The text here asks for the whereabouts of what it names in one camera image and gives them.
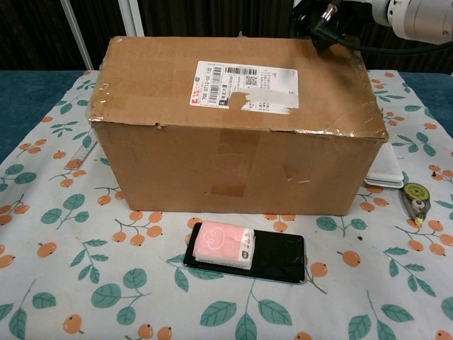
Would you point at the brown cardboard shipping box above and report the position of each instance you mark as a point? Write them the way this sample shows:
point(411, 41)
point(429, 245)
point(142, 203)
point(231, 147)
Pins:
point(230, 159)

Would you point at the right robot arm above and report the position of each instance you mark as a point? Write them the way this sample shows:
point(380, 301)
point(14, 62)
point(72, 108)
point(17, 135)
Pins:
point(414, 17)

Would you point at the pink tissue pack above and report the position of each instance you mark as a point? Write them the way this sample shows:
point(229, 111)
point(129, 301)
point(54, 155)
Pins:
point(219, 244)

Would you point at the black smartphone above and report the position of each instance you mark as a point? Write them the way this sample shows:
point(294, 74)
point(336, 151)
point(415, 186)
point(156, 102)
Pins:
point(279, 258)

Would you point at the transparent plastic ruler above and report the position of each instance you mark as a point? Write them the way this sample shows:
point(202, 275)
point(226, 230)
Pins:
point(82, 153)

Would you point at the white plastic case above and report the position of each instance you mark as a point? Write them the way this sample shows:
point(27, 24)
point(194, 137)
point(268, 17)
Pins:
point(385, 170)

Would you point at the floral fruit print tablecloth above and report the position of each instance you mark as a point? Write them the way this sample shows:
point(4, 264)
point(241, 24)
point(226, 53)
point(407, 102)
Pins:
point(106, 311)

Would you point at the green correction tape dispenser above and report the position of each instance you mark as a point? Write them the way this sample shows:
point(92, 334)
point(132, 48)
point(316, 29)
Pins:
point(415, 198)

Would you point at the white frame post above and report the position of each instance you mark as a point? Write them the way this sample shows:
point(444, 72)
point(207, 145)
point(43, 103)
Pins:
point(133, 17)
point(294, 7)

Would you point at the thin grey frame post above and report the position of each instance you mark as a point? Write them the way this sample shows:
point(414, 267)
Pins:
point(76, 35)

